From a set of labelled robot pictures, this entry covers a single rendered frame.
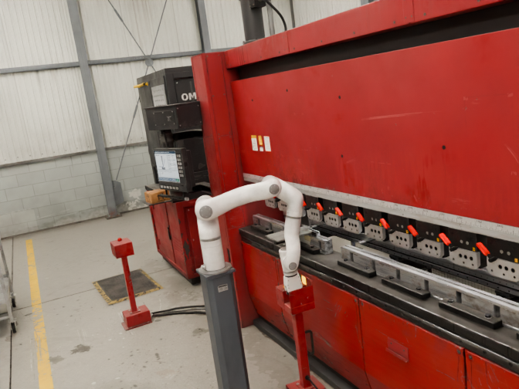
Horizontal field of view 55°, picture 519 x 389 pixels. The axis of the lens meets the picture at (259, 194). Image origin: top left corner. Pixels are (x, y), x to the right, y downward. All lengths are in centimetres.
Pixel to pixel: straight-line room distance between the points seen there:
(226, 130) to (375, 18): 188
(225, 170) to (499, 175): 243
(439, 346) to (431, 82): 119
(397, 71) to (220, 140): 194
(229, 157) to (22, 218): 637
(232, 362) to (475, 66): 203
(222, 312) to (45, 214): 728
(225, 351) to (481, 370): 139
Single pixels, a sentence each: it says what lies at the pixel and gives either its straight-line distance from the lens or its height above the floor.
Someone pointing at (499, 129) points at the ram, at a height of 170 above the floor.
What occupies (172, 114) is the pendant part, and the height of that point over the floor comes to 187.
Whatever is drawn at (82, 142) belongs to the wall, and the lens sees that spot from 986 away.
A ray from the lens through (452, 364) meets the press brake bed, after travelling 253.
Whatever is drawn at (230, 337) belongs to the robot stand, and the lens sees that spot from 302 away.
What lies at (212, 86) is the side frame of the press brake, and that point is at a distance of 404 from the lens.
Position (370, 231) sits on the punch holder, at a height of 114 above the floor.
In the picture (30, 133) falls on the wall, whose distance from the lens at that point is 980.
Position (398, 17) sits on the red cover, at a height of 220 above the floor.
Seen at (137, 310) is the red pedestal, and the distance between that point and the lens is 493.
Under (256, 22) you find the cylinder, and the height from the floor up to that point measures 245.
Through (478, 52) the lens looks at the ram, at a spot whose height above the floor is 200.
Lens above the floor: 197
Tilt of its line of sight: 12 degrees down
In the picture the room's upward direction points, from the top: 8 degrees counter-clockwise
